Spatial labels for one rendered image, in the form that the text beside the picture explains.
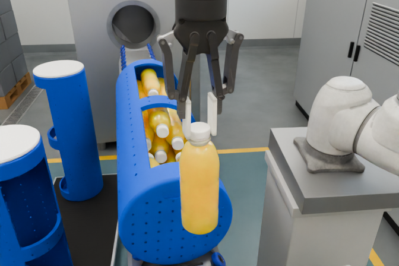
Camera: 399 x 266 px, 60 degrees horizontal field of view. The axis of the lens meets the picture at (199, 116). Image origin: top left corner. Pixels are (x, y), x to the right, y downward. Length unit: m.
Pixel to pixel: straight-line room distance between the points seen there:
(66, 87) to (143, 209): 1.35
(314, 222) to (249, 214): 1.37
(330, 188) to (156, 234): 0.52
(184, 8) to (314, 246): 0.96
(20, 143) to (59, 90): 0.70
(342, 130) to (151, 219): 0.58
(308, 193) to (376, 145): 0.23
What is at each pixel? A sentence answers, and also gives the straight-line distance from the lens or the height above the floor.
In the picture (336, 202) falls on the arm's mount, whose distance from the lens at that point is 1.11.
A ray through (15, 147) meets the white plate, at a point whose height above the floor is 1.04.
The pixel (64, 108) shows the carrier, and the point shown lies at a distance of 2.13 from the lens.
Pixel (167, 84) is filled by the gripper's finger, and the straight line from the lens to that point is 0.53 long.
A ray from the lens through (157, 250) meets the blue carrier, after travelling 0.95.
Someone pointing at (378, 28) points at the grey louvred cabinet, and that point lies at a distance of 2.64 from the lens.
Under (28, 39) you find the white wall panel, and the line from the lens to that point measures 6.27.
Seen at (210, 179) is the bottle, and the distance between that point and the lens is 0.62.
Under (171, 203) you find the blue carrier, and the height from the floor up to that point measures 1.16.
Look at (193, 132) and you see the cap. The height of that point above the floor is 1.43.
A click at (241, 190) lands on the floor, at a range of 2.71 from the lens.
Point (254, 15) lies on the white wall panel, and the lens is 5.99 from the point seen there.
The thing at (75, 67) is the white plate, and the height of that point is 1.04.
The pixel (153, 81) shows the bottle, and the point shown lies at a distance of 1.41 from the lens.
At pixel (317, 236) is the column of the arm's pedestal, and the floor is 0.86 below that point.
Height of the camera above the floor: 1.72
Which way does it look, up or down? 28 degrees down
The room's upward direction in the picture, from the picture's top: straight up
